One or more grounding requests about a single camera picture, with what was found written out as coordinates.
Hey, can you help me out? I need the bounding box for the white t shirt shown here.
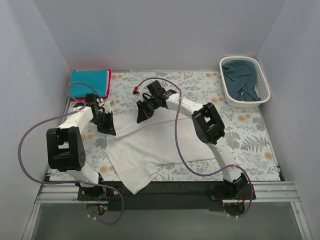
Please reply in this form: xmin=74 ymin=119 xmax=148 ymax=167
xmin=105 ymin=109 xmax=219 ymax=195

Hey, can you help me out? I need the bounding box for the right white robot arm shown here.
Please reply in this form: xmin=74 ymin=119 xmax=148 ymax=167
xmin=132 ymin=77 xmax=254 ymax=201

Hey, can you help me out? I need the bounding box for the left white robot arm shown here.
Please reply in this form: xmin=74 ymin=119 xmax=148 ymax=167
xmin=46 ymin=93 xmax=116 ymax=200

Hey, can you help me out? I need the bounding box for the folded teal t shirt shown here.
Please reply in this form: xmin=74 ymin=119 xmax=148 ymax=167
xmin=66 ymin=69 xmax=111 ymax=99

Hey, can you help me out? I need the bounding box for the folded red t shirt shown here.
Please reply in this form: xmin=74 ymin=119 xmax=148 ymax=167
xmin=69 ymin=69 xmax=112 ymax=102

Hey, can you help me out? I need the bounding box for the dark teal t shirt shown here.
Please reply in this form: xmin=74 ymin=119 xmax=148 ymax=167
xmin=222 ymin=60 xmax=261 ymax=102

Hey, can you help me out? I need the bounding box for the floral patterned table mat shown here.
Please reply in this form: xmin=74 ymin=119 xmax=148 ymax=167
xmin=49 ymin=70 xmax=281 ymax=182

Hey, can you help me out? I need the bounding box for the white plastic laundry basket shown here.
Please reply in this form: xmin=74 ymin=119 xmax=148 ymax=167
xmin=219 ymin=56 xmax=271 ymax=109

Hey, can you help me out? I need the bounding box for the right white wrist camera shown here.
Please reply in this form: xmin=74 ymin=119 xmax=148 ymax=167
xmin=132 ymin=86 xmax=153 ymax=103

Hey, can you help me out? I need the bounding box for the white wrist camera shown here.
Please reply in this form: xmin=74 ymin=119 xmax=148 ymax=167
xmin=132 ymin=86 xmax=153 ymax=103
xmin=98 ymin=99 xmax=114 ymax=114

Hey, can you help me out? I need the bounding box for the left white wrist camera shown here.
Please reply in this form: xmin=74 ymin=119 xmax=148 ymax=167
xmin=98 ymin=99 xmax=114 ymax=114

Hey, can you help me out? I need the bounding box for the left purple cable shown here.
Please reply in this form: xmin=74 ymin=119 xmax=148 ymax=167
xmin=17 ymin=82 xmax=125 ymax=225

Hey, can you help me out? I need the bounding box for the aluminium rail frame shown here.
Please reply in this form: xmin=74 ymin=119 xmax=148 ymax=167
xmin=22 ymin=181 xmax=312 ymax=240

